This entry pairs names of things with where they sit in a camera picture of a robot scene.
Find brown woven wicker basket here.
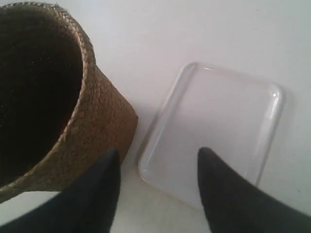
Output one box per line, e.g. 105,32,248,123
0,2,138,202

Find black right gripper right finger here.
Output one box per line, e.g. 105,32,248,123
197,147,311,233

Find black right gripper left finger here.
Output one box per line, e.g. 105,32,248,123
0,149,121,233

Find white rectangular plastic tray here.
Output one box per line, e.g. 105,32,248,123
138,63,284,209

